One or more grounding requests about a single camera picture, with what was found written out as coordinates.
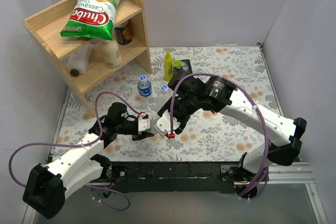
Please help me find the clear plastic bottle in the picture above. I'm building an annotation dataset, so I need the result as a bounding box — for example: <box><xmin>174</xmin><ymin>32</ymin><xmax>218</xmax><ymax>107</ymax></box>
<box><xmin>156</xmin><ymin>87</ymin><xmax>171</xmax><ymax>111</ymax></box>

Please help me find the blue label water bottle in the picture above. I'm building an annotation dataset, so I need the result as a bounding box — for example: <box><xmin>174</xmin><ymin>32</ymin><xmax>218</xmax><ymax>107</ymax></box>
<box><xmin>137</xmin><ymin>75</ymin><xmax>153</xmax><ymax>105</ymax></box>

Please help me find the red label water bottle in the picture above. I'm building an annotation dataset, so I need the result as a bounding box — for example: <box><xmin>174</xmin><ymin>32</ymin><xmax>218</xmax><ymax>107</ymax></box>
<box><xmin>149</xmin><ymin>121</ymin><xmax>158</xmax><ymax>134</ymax></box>

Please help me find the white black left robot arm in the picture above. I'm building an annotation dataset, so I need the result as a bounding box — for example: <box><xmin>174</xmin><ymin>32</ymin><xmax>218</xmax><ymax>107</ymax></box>
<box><xmin>23</xmin><ymin>102</ymin><xmax>153</xmax><ymax>219</ymax></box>

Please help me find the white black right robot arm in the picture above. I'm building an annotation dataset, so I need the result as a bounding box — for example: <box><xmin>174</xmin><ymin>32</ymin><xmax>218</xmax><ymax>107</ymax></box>
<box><xmin>154</xmin><ymin>71</ymin><xmax>307</xmax><ymax>181</ymax></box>

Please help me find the yellow glue bottle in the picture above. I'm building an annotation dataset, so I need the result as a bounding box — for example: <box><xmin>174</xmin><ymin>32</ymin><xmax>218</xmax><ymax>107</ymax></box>
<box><xmin>164</xmin><ymin>51</ymin><xmax>173</xmax><ymax>82</ymax></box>

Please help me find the cream plastic bottle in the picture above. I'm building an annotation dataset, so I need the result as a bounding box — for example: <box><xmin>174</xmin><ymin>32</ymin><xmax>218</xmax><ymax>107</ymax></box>
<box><xmin>101</xmin><ymin>40</ymin><xmax>122</xmax><ymax>68</ymax></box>

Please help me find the clear bottle black cap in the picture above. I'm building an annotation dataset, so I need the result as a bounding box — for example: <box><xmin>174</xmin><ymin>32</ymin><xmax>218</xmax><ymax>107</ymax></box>
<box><xmin>67</xmin><ymin>44</ymin><xmax>92</xmax><ymax>77</ymax></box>

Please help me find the black green product box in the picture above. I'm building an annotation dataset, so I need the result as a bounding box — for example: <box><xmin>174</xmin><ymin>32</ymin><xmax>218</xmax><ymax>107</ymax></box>
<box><xmin>173</xmin><ymin>59</ymin><xmax>193</xmax><ymax>75</ymax></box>

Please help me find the floral table mat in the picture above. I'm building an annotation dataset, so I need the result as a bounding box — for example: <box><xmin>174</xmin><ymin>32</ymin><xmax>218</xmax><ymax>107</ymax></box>
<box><xmin>51</xmin><ymin>46</ymin><xmax>279</xmax><ymax>162</ymax></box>

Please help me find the wooden shelf rack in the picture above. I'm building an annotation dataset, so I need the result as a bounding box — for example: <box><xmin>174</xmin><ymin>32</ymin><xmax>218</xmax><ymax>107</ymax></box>
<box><xmin>22</xmin><ymin>0</ymin><xmax>152</xmax><ymax>111</ymax></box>

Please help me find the dark orange drink can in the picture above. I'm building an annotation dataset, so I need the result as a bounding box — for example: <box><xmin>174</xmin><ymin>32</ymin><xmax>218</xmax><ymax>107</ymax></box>
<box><xmin>114</xmin><ymin>20</ymin><xmax>132</xmax><ymax>45</ymax></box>

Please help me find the green cassava chips bag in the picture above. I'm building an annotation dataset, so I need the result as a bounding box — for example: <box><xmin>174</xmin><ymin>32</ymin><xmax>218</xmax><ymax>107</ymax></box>
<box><xmin>60</xmin><ymin>0</ymin><xmax>121</xmax><ymax>40</ymax></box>

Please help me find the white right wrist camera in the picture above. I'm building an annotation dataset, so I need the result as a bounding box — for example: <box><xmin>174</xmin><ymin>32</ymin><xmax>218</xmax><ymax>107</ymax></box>
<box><xmin>155</xmin><ymin>110</ymin><xmax>181</xmax><ymax>139</ymax></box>

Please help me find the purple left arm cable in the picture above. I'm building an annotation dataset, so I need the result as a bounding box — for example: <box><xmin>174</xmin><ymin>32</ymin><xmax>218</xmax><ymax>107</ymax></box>
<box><xmin>8</xmin><ymin>91</ymin><xmax>146</xmax><ymax>211</ymax></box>

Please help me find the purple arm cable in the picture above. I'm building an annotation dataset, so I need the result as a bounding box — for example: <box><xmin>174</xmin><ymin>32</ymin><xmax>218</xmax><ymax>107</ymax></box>
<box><xmin>169</xmin><ymin>72</ymin><xmax>271</xmax><ymax>200</ymax></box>
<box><xmin>8</xmin><ymin>91</ymin><xmax>146</xmax><ymax>211</ymax></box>

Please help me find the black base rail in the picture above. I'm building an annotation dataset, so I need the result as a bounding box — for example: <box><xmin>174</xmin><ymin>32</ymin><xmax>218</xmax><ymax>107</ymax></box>
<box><xmin>90</xmin><ymin>161</ymin><xmax>271</xmax><ymax>195</ymax></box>

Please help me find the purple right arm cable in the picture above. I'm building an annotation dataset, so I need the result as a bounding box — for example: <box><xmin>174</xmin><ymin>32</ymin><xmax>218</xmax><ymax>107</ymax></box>
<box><xmin>169</xmin><ymin>72</ymin><xmax>271</xmax><ymax>200</ymax></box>

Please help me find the aluminium frame rail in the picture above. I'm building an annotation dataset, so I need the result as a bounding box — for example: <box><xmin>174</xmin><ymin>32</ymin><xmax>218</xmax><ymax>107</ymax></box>
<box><xmin>233</xmin><ymin>163</ymin><xmax>317</xmax><ymax>185</ymax></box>

